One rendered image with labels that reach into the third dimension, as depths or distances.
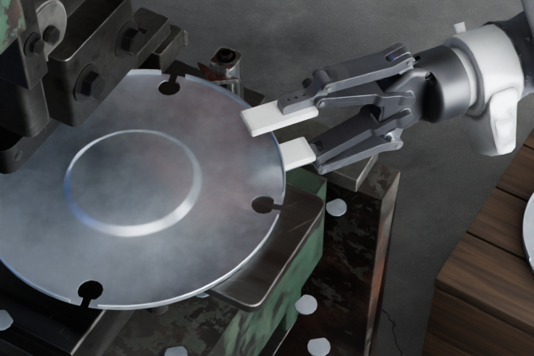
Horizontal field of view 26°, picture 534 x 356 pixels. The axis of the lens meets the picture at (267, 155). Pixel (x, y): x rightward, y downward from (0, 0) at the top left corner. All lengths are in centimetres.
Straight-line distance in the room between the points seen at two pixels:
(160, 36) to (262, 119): 23
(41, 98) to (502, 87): 46
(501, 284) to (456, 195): 56
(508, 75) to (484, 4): 131
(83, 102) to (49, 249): 15
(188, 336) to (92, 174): 19
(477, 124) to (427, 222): 87
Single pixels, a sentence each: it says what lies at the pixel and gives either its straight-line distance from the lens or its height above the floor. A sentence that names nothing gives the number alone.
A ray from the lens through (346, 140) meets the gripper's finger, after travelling 117.
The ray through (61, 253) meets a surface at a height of 78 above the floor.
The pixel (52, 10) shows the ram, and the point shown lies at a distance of 94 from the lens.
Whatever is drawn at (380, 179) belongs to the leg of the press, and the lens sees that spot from 132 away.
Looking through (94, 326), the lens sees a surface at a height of 70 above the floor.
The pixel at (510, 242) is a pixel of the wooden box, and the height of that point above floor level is 35.
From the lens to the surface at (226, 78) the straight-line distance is 118.
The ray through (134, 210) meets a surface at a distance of 107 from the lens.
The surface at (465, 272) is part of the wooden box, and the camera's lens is 158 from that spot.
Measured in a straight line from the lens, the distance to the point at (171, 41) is 130.
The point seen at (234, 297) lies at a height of 78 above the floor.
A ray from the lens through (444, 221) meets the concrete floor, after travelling 208.
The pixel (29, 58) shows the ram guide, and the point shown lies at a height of 102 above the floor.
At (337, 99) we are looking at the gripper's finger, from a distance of 112.
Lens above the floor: 163
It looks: 49 degrees down
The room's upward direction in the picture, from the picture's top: straight up
